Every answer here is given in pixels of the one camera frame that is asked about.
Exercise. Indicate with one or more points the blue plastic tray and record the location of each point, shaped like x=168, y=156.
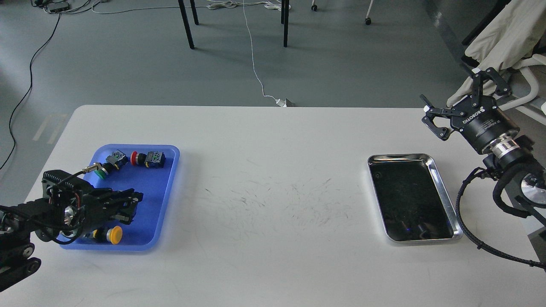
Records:
x=155, y=185

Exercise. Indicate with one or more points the black table leg left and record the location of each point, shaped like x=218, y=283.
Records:
x=185, y=17

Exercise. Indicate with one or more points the black table leg right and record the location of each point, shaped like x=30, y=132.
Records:
x=285, y=20

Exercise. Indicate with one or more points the black table leg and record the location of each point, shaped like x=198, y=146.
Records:
x=285, y=20
x=185, y=17

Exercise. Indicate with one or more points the yellow push button switch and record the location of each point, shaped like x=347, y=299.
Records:
x=111, y=235

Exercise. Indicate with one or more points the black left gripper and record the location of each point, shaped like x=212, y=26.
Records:
x=102, y=206

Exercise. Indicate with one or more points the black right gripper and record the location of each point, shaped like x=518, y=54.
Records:
x=486, y=123

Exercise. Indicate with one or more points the green push button switch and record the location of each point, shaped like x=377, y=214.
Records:
x=113, y=163

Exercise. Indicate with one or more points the red emergency stop button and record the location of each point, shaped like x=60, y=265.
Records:
x=151, y=159

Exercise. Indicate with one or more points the beige cloth on chair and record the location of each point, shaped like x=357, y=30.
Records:
x=511, y=36

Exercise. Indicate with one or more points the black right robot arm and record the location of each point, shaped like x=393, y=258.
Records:
x=508, y=159

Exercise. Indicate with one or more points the silver metal tray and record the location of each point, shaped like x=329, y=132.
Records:
x=414, y=205

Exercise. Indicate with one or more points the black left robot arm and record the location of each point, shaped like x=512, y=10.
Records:
x=45, y=218

